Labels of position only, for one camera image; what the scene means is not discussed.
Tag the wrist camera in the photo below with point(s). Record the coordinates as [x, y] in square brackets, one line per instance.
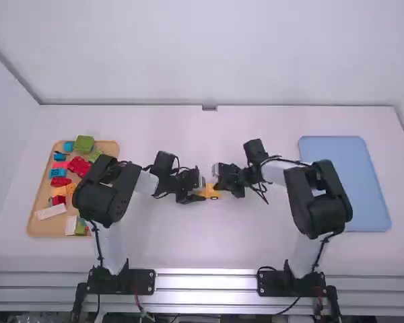
[201, 181]
[217, 170]

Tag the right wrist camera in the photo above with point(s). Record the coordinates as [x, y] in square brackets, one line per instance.
[217, 170]

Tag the red wheeled toy brick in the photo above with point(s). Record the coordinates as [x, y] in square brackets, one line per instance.
[79, 166]

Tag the green hollow toy brick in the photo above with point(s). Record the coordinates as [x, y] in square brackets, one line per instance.
[84, 143]

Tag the green wheeled toy brick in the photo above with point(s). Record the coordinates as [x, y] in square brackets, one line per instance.
[94, 155]

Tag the black toy piece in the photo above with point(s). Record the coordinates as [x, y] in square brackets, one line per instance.
[62, 154]

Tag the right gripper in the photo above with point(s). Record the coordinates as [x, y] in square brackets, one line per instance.
[234, 178]

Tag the orange toy brick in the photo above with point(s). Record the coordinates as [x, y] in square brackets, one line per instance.
[63, 190]

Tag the tan tray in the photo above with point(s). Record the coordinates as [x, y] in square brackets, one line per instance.
[43, 225]

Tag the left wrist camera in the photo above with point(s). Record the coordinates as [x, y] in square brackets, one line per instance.
[201, 181]

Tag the white toy brick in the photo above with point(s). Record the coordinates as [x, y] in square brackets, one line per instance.
[50, 212]
[71, 225]

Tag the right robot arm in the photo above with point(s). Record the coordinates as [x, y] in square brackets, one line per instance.
[323, 202]

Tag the coral toy brick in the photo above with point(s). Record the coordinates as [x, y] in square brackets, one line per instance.
[60, 165]

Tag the yellow toy car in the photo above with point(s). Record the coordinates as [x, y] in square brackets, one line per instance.
[208, 192]

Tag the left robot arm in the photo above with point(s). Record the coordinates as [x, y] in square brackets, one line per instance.
[101, 191]

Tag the blue mat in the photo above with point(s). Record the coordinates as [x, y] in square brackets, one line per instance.
[357, 168]

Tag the blue toy brick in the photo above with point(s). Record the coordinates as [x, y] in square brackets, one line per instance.
[68, 146]
[58, 173]
[59, 157]

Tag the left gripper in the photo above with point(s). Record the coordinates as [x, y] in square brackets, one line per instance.
[185, 183]

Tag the silver rails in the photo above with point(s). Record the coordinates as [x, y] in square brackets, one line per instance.
[205, 286]

